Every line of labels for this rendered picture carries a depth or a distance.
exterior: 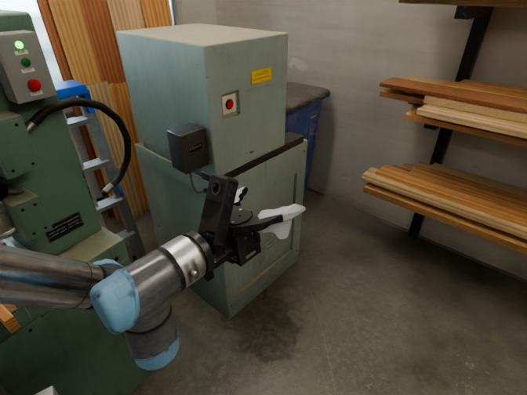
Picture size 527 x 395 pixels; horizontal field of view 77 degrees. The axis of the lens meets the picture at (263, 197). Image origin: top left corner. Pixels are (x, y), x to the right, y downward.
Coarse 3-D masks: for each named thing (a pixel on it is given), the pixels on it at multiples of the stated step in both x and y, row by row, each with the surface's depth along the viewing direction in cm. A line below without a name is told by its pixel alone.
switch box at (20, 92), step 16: (0, 32) 81; (16, 32) 81; (32, 32) 83; (0, 48) 78; (32, 48) 83; (0, 64) 80; (16, 64) 82; (32, 64) 85; (0, 80) 85; (16, 80) 83; (48, 80) 89; (16, 96) 84; (32, 96) 87; (48, 96) 90
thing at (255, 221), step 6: (270, 216) 56; (276, 216) 56; (282, 216) 56; (246, 222) 55; (252, 222) 55; (258, 222) 55; (264, 222) 55; (270, 222) 55; (276, 222) 57; (246, 228) 55; (252, 228) 55; (258, 228) 55; (264, 228) 55
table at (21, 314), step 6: (24, 306) 84; (12, 312) 82; (18, 312) 83; (24, 312) 84; (18, 318) 83; (24, 318) 85; (30, 318) 86; (0, 324) 80; (24, 324) 85; (0, 330) 81; (6, 330) 82; (0, 336) 81; (6, 336) 82
